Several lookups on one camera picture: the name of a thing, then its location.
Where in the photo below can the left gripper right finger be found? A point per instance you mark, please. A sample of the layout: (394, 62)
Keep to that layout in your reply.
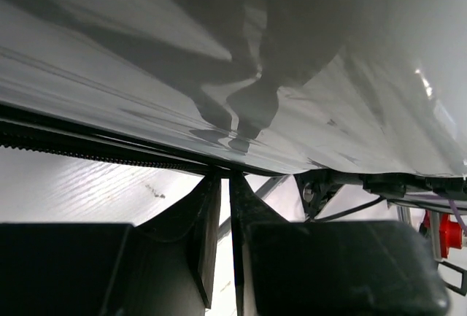
(335, 268)

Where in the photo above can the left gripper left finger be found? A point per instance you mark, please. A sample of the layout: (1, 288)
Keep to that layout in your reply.
(162, 267)

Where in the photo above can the black and white suitcase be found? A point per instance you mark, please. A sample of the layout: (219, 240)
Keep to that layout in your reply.
(358, 86)

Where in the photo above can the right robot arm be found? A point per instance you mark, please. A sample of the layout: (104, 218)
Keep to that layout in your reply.
(318, 187)

